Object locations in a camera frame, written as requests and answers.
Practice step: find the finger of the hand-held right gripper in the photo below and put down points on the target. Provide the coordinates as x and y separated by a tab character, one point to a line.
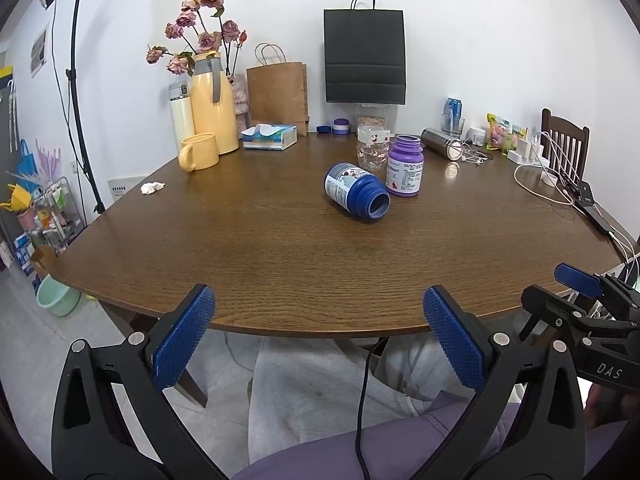
577	280
550	305

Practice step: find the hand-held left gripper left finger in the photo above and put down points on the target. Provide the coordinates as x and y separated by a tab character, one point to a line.
182	340

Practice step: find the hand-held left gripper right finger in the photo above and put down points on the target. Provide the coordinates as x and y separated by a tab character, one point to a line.
455	340

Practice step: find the blue cup with label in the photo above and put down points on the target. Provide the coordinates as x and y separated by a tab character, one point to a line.
357	190

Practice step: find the person's right hand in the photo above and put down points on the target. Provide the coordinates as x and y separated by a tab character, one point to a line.
602	407

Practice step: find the black phone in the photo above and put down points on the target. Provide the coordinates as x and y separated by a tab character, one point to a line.
590	205

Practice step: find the person's purple garment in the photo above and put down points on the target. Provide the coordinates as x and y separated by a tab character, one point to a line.
400	445

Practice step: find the green plastic bucket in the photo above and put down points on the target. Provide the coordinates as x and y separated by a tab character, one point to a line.
57	296

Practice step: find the wooden chair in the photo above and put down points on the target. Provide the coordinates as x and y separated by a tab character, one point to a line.
565	145

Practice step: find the white charger block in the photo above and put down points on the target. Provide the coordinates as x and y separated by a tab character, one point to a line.
525	149

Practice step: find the person's grey trousers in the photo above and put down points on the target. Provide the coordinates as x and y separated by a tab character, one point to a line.
320	390

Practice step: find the crumpled white tissue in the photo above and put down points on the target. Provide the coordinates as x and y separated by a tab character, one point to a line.
152	187

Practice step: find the cardboard box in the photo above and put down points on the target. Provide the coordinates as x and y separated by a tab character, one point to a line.
42	257

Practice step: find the white earphones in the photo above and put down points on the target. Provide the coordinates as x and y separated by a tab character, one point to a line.
472	155

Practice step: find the colourful snack packet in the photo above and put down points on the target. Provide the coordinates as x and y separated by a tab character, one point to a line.
500	132

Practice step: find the small white jar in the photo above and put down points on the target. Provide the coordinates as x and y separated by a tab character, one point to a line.
475	135

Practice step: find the purple supplement bottle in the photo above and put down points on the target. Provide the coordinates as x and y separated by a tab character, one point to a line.
405	165

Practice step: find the yellow mug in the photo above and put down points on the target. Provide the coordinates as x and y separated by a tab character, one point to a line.
198	151

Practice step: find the steel tumbler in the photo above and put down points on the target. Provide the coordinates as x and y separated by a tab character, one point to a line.
440	142

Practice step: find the clear drinking glass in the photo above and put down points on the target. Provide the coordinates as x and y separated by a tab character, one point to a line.
452	124

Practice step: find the clear printed glass jar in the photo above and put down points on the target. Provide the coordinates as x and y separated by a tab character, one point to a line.
372	147

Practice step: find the blue drink can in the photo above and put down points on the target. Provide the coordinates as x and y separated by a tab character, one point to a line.
454	106

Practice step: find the blue tissue box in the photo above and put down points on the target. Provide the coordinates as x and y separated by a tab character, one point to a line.
270	136

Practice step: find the white thermos bottle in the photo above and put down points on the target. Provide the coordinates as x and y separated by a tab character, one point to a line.
181	115

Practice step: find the yellow thermos jug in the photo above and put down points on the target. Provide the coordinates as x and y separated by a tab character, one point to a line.
212	105

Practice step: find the blue tote bag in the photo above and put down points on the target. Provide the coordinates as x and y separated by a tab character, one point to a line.
27	160

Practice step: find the clear food container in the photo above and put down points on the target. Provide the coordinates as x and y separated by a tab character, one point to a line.
371	115

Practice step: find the blue lid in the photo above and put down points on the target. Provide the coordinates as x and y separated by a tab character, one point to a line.
324	129

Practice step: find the pink flower vase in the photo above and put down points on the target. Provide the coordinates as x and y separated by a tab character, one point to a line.
241	97

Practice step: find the brown paper bag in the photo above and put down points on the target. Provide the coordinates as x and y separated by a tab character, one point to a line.
277	92

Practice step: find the black light stand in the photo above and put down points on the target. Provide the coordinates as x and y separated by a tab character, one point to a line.
75	85

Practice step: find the black paper bag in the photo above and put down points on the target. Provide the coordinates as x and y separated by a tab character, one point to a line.
364	55

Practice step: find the pink artificial flowers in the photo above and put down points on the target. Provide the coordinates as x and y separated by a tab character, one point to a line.
200	25

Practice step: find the wall poster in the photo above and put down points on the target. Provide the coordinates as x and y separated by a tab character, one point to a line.
39	52

